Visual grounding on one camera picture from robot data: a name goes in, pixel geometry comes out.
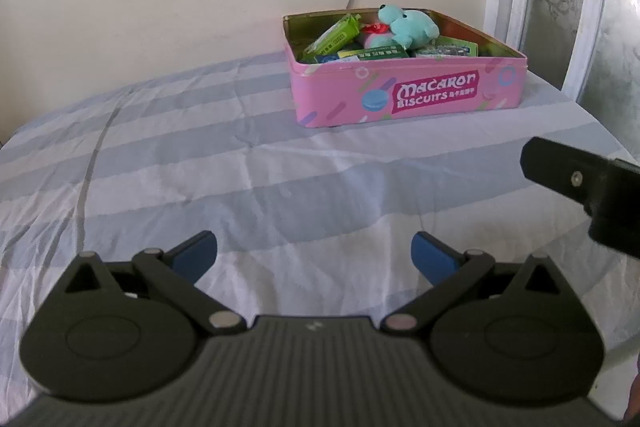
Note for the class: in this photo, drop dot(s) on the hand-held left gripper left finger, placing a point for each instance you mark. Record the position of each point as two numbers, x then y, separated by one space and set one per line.
196 257

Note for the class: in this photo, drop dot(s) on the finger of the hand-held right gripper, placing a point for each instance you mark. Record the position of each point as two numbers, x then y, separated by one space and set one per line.
560 167

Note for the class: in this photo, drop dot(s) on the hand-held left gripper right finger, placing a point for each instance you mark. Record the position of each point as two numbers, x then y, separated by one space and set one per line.
432 257

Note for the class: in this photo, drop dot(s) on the pink biscuit tin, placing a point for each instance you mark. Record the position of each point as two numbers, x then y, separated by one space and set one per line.
400 94

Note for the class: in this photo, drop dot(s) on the teal plush toy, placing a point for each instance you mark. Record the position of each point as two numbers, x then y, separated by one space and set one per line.
410 27

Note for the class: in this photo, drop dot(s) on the green white toothpaste box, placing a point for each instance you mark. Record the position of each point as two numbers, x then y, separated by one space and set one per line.
372 53

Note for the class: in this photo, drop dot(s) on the green wet wipes packet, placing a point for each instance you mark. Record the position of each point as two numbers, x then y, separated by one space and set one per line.
334 36

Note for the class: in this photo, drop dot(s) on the striped bed sheet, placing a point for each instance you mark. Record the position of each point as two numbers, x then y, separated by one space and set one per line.
250 167

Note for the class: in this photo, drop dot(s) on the green white carton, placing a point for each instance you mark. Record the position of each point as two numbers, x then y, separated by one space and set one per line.
447 49

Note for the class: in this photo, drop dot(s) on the red pink plush toy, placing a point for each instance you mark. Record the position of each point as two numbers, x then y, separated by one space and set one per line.
377 36

